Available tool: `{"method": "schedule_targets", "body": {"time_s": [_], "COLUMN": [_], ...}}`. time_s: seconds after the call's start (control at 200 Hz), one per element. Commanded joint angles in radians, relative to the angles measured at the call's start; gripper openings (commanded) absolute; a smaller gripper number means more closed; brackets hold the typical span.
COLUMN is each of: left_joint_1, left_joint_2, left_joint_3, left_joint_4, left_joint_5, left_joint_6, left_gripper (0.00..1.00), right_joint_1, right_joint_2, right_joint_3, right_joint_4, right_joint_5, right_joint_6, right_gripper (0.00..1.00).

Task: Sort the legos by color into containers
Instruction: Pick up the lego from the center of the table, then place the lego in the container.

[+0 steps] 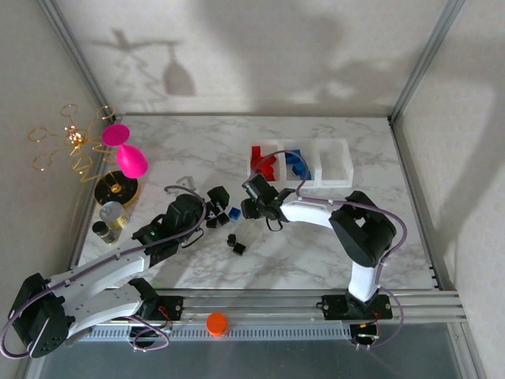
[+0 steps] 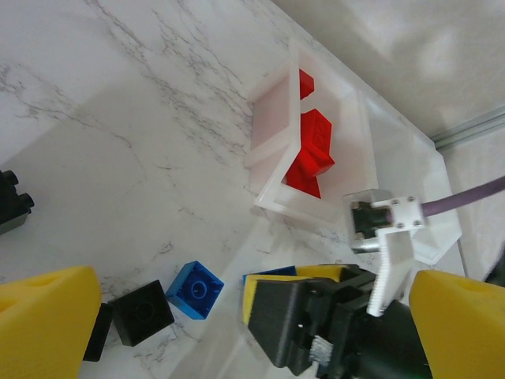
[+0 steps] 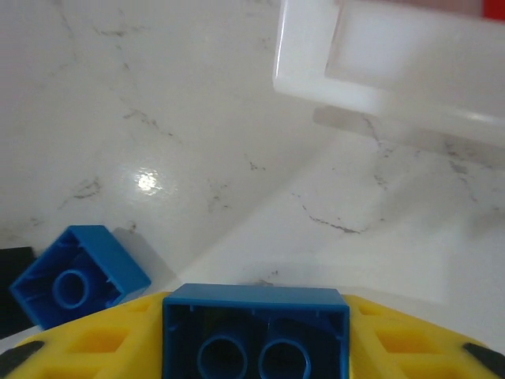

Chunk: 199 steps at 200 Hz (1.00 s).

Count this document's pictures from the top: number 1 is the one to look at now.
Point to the blue lego brick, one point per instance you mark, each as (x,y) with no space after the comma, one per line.
(295,152)
(291,159)
(235,213)
(298,170)
(308,175)

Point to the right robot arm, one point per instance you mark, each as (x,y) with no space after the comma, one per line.
(307,211)

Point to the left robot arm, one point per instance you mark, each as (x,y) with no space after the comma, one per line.
(102,262)

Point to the black lego brick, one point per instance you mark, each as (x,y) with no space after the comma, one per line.
(231,239)
(238,248)
(211,223)
(222,219)

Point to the white plastic bin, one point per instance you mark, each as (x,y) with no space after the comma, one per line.
(249,173)
(333,162)

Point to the blue blocks in tray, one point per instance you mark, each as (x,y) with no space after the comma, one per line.
(310,156)

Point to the pink wine glass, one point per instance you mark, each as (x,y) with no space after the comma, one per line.
(132,160)

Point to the glass jar silver lid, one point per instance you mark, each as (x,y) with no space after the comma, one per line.
(110,211)

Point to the small dark bottle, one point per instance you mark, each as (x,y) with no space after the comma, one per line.
(100,229)

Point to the orange plastic cap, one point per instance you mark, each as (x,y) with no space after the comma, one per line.
(217,323)

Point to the small circuit board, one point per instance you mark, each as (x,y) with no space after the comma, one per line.
(367,335)

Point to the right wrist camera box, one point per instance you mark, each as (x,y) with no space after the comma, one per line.
(255,185)

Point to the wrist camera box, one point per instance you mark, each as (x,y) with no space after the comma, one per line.
(255,185)
(188,182)

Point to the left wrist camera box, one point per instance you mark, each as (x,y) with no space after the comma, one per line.
(188,182)

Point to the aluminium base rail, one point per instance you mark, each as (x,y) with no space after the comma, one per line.
(256,306)

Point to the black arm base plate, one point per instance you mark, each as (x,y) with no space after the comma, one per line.
(331,306)
(173,306)

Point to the grey aluminium frame beam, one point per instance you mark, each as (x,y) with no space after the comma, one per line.
(75,252)
(420,205)

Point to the grey aluminium frame post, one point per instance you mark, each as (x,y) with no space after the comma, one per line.
(81,59)
(423,59)

